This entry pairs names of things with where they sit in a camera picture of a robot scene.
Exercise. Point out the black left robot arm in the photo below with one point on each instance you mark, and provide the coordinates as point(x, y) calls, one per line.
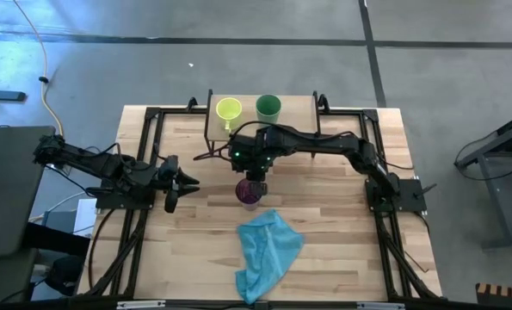
point(92, 161)

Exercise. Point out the black metal table frame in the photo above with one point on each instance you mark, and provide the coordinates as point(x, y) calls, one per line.
point(178, 111)

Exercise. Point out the blue microfibre cloth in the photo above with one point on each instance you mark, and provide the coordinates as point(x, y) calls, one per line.
point(268, 249)

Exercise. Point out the wooden shelf with black frame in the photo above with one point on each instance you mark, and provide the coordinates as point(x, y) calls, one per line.
point(298, 116)

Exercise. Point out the black metal stand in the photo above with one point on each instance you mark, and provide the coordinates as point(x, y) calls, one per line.
point(496, 198)

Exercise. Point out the yellow-green translucent mug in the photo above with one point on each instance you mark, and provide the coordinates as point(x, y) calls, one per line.
point(229, 109)

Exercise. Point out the purple patterned cup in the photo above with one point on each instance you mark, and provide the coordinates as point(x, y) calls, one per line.
point(244, 197)

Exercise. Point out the green plastic cup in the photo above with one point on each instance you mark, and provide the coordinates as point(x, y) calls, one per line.
point(268, 107)

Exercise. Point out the black bag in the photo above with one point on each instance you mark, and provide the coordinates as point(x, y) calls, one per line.
point(66, 275)

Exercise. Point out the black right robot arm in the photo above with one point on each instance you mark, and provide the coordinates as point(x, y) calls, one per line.
point(346, 144)

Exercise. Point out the grey desk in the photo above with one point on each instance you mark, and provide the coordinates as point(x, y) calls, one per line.
point(10, 189)

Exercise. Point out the orange black striped object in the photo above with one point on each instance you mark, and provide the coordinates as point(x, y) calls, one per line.
point(503, 293)

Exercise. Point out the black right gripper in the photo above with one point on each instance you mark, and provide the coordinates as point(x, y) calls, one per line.
point(251, 150)

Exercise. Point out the white box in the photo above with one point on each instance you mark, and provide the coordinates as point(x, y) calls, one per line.
point(85, 217)

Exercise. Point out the black flat floor object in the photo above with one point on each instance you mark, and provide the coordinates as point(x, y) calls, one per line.
point(1, 95)

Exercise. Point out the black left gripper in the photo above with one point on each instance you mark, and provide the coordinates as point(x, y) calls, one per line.
point(170, 181)

